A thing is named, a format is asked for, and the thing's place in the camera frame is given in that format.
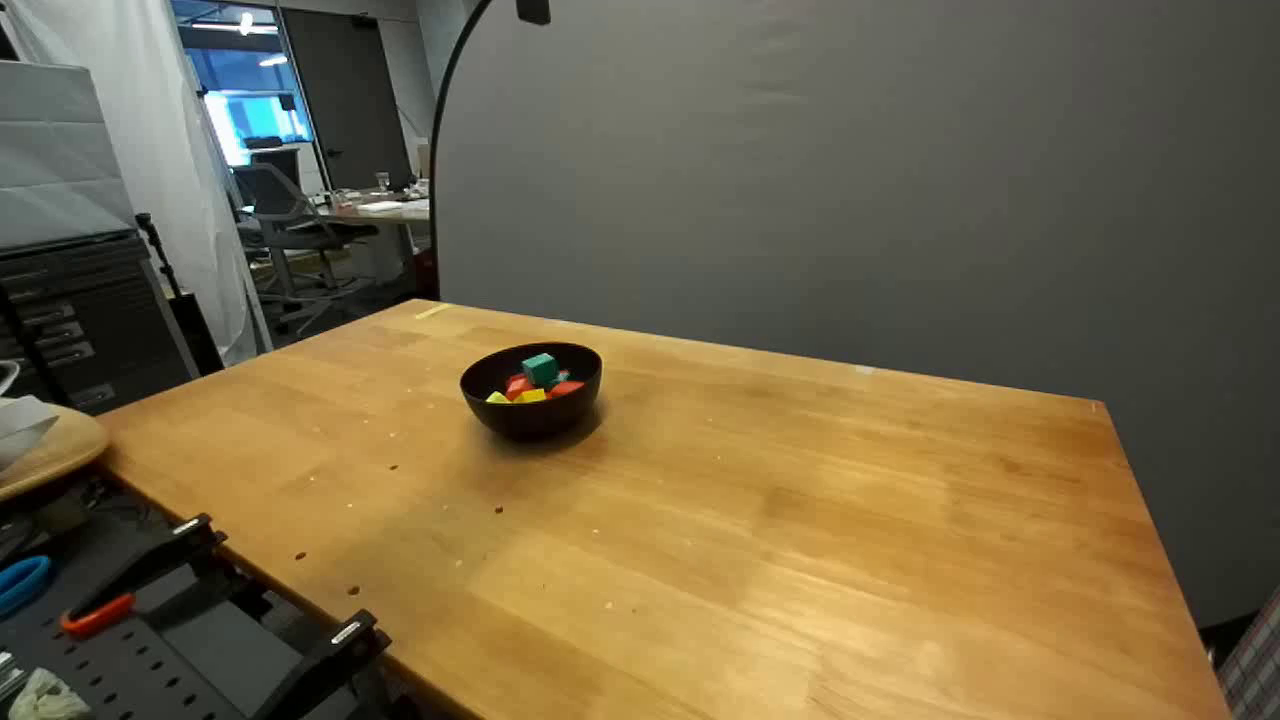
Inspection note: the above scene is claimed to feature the black bowl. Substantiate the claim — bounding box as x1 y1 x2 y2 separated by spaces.
462 340 606 443

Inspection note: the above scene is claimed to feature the red wooden block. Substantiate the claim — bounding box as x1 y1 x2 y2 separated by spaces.
549 381 583 399

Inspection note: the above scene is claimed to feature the yellow wooden block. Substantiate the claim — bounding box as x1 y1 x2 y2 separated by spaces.
511 386 549 404

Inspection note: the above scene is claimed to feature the red block middle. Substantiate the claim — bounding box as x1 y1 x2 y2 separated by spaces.
506 375 532 396

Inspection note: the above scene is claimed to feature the background desk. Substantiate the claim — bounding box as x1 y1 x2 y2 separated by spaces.
316 187 433 225

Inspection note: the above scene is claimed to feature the black equipment case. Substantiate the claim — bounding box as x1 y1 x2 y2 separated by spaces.
0 232 198 416

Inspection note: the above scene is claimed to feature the black perforated tool board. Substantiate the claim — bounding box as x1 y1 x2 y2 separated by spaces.
0 483 416 720

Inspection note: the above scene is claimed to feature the round wooden board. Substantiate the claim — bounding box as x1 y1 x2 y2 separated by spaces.
0 409 108 498

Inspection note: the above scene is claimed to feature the black clamp orange handle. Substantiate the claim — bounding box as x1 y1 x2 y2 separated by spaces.
57 515 224 641

